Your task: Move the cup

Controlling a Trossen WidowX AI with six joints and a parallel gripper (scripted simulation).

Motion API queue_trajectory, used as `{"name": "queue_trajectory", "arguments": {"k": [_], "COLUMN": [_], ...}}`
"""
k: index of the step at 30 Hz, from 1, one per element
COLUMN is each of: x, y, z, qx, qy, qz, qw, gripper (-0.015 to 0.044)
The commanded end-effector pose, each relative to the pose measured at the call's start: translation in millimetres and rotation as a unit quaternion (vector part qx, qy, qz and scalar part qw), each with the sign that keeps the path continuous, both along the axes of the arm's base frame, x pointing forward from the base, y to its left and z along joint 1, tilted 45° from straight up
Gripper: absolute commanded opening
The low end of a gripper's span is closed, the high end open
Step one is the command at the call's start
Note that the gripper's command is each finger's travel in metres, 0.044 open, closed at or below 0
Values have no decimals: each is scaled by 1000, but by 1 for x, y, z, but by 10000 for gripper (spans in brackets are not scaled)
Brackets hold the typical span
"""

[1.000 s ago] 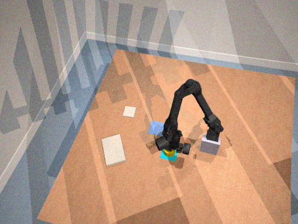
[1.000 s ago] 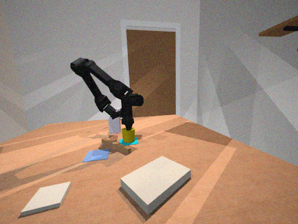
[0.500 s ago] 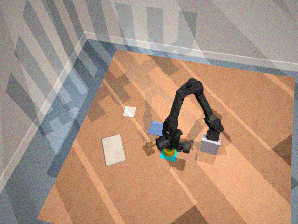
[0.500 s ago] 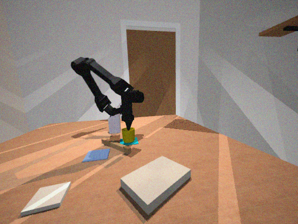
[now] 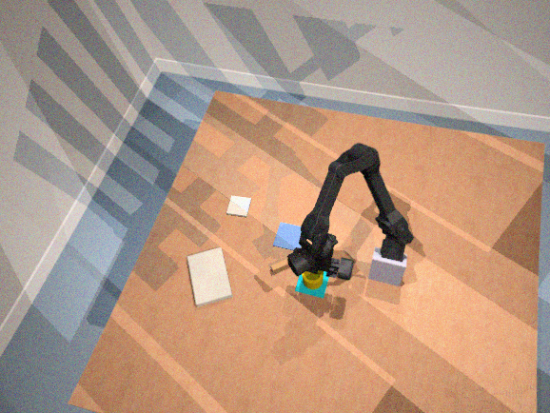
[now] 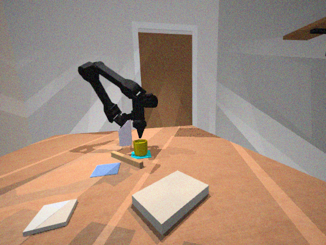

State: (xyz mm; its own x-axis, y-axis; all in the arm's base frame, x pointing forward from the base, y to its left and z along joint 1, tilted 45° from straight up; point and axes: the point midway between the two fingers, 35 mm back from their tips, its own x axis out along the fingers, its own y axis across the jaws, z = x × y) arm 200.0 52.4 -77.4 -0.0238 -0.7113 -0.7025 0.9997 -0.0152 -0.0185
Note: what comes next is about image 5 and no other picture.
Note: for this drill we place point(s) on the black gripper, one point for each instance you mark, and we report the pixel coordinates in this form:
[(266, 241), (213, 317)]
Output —
[(331, 268)]

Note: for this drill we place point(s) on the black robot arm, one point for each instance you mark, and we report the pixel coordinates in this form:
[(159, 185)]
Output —
[(366, 160)]

